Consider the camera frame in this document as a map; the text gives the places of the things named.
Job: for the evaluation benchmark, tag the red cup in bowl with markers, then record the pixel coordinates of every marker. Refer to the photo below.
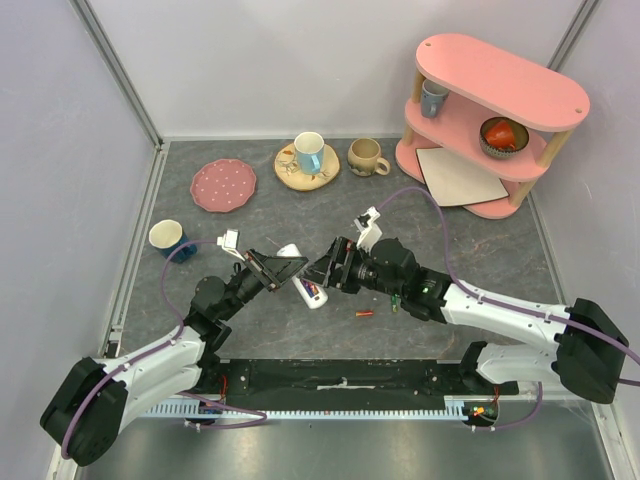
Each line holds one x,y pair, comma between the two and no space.
501,136

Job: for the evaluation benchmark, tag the beige ceramic mug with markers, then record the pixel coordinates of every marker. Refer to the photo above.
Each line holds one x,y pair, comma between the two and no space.
365,159

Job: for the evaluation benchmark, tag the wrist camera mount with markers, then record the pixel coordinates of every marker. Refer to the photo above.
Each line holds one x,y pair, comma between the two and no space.
369,231
228,242

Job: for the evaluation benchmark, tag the white slotted cable duct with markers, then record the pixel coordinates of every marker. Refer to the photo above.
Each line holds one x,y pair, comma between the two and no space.
197,411

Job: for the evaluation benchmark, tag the left aluminium frame post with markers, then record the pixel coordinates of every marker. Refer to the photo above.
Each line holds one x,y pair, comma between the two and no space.
103,44

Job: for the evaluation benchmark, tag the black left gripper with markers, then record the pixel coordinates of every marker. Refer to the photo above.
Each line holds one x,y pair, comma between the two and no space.
276,270

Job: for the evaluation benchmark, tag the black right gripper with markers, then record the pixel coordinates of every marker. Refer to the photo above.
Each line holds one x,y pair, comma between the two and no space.
341,265

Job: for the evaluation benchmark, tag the white square mat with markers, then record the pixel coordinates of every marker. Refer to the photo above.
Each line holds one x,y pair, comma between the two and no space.
454,181

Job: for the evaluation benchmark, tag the patterned dark bowl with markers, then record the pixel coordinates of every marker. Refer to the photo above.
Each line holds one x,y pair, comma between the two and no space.
521,135

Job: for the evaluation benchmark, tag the dark blue mug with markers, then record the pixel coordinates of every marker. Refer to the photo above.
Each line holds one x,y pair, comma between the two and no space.
168,238

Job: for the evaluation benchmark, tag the pink three-tier shelf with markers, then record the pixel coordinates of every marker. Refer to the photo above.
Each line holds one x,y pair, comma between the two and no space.
498,111

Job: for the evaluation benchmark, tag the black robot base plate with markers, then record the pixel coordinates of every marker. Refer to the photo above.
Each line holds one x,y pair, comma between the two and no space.
344,385

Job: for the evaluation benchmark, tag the grey blue shelf mug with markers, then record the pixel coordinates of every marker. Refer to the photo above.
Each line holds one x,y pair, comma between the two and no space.
433,97

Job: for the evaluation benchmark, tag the light blue mug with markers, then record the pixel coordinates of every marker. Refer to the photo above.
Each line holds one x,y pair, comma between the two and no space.
309,150

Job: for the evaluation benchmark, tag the aluminium frame post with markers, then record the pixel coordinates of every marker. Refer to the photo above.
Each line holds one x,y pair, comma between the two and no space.
572,34
103,44

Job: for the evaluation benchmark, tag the pink dotted plate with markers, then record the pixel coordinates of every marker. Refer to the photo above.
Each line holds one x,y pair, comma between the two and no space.
223,185

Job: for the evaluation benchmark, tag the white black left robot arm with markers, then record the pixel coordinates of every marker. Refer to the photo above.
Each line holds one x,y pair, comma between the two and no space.
98,398

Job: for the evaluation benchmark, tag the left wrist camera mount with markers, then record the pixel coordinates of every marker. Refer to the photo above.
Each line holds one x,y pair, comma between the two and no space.
228,242

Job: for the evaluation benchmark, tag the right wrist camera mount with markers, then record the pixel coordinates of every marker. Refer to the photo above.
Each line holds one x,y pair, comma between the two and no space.
369,231

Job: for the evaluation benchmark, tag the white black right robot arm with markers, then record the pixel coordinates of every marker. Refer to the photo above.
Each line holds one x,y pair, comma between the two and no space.
577,346

